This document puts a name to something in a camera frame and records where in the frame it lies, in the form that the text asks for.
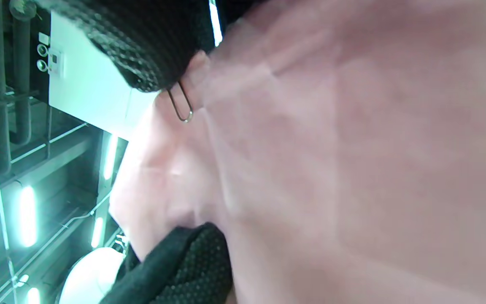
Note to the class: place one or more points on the grey and white hand controller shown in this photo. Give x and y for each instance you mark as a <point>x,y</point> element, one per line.
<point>87,278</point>

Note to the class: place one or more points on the person's left hand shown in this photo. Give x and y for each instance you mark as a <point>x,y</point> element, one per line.
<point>184,270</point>

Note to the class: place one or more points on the person's right hand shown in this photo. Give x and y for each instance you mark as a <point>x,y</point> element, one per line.
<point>150,42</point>

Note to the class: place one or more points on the small white control panel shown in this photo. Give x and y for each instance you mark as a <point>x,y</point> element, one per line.
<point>55,61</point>

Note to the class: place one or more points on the ceiling tube light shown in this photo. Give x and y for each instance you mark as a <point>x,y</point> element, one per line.
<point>28,215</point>
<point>215,21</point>
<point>32,296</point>
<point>97,232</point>
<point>110,156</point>

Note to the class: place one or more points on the pink cloth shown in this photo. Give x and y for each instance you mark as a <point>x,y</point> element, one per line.
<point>331,169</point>

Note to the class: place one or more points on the silver paper clip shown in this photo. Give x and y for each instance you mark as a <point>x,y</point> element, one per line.
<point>183,120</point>

